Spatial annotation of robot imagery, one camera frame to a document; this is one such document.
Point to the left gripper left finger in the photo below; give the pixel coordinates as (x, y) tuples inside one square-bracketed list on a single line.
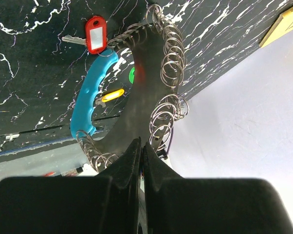
[(107, 203)]

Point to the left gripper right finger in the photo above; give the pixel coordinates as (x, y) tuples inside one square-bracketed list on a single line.
[(177, 205)]

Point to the yellow tagged key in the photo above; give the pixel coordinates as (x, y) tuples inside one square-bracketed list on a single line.
[(109, 97)]

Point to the green key tag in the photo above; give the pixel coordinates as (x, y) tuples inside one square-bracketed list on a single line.
[(131, 75)]

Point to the yellow book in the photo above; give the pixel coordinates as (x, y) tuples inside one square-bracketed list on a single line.
[(281, 26)]

